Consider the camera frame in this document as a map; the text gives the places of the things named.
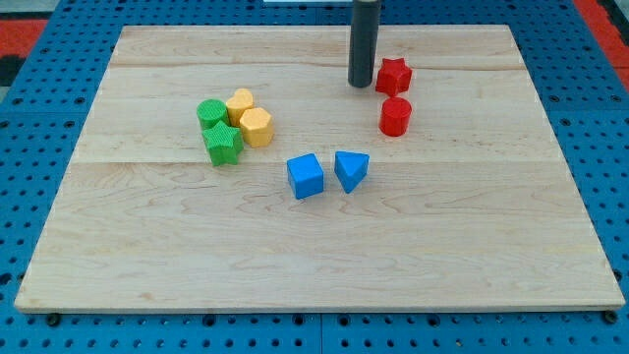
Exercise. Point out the light wooden board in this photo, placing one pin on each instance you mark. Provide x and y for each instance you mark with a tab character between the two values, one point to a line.
474	209

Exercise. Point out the yellow hexagonal block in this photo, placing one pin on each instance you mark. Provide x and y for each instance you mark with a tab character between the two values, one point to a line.
257	127

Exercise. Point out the green star block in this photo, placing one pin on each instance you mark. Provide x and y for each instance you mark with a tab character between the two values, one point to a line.
223	144

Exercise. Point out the green cylinder block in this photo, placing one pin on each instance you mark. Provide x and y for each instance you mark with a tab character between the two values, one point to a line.
210	112

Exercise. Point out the red star block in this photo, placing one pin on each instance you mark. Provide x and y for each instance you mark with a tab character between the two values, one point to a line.
393	77

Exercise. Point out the red cylinder block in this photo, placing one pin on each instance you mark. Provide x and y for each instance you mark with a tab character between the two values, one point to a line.
395	116

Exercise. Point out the yellow heart block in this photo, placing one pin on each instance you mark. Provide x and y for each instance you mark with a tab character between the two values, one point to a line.
241	101

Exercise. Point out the blue triangular prism block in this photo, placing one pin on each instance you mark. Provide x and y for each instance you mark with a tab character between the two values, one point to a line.
351	168

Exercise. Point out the blue cube block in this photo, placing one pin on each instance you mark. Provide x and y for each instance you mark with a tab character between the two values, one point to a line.
305	176

